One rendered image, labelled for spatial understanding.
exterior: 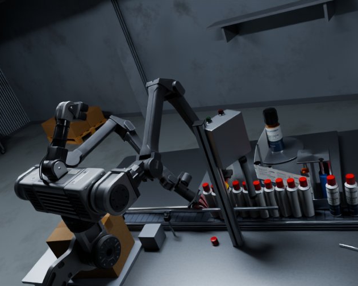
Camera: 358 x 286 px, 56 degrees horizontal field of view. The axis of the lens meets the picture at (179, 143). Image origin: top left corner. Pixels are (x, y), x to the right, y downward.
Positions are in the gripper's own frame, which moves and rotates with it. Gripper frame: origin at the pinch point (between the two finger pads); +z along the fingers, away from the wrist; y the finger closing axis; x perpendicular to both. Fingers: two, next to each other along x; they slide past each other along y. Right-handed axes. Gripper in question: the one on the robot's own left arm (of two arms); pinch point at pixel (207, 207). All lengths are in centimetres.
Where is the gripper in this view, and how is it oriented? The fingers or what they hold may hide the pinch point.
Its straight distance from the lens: 182.9
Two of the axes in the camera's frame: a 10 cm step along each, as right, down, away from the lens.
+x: -5.0, 6.2, 6.0
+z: 8.1, 5.8, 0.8
